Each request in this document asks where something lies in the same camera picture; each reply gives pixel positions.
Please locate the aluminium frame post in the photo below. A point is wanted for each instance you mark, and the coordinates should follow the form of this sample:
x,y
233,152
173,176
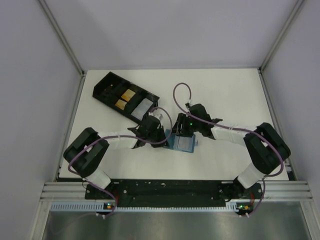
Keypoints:
x,y
294,13
60,36

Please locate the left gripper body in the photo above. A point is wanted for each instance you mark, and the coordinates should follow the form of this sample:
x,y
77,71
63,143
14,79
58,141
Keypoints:
x,y
161,136

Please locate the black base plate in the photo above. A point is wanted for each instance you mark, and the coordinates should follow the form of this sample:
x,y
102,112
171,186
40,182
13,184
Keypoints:
x,y
160,193

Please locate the black organizer tray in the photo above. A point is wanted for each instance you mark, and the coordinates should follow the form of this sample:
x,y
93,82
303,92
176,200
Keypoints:
x,y
110,89

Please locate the upper gold card in tray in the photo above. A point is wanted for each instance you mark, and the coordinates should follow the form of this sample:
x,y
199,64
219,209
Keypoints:
x,y
128,94

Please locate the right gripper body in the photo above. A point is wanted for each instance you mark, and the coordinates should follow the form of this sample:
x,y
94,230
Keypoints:
x,y
180,128

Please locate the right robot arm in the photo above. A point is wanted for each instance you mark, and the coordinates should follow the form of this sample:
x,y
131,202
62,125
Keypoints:
x,y
267,150

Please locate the lower gold card in tray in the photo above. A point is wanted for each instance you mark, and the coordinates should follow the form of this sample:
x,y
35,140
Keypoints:
x,y
121,104

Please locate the aluminium front rail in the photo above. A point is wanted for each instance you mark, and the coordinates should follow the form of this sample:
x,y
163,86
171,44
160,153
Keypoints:
x,y
276,191

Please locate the gold card in tray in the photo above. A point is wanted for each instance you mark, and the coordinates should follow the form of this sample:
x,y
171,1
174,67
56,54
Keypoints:
x,y
128,94
121,104

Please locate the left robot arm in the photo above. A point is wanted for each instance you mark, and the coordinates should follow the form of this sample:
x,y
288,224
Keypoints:
x,y
86,152

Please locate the right aluminium frame post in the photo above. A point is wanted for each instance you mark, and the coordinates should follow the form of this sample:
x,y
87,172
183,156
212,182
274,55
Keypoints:
x,y
294,13

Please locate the left aluminium frame post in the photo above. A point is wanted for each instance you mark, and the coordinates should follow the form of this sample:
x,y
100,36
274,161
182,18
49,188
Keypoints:
x,y
60,36

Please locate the blue card holder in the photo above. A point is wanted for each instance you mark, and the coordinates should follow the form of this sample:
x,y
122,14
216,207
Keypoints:
x,y
181,143

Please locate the white card in tray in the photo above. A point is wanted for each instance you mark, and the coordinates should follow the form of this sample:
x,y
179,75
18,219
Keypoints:
x,y
142,108

